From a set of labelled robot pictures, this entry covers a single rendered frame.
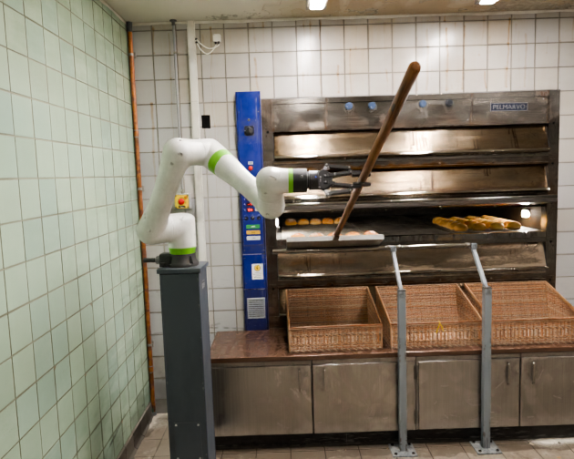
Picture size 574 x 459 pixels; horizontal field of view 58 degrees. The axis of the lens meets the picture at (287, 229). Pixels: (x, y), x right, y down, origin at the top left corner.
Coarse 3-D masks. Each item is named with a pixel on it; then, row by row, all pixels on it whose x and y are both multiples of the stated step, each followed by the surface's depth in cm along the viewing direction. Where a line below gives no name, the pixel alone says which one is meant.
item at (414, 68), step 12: (408, 72) 121; (408, 84) 125; (396, 96) 133; (396, 108) 137; (384, 120) 147; (384, 132) 152; (372, 156) 171; (360, 180) 195; (360, 192) 210; (348, 204) 227; (348, 216) 245
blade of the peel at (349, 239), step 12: (288, 240) 293; (300, 240) 294; (312, 240) 294; (324, 240) 294; (336, 240) 295; (348, 240) 296; (360, 240) 297; (372, 240) 298; (312, 252) 327; (324, 252) 328
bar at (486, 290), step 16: (480, 272) 298; (400, 288) 292; (400, 304) 290; (400, 320) 291; (400, 336) 292; (400, 352) 293; (400, 368) 294; (400, 384) 295; (400, 400) 296; (400, 416) 297; (400, 432) 298; (400, 448) 299; (480, 448) 300; (496, 448) 300
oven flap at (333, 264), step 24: (288, 264) 348; (312, 264) 348; (336, 264) 348; (360, 264) 348; (384, 264) 348; (408, 264) 348; (432, 264) 348; (456, 264) 348; (504, 264) 348; (528, 264) 348
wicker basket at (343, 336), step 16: (320, 288) 346; (336, 288) 347; (352, 288) 347; (288, 304) 327; (304, 304) 345; (320, 304) 345; (336, 304) 345; (352, 304) 346; (368, 304) 341; (288, 320) 309; (304, 320) 343; (320, 320) 343; (352, 320) 344; (368, 320) 344; (288, 336) 302; (304, 336) 302; (320, 336) 329; (336, 336) 328; (352, 336) 327; (368, 336) 325
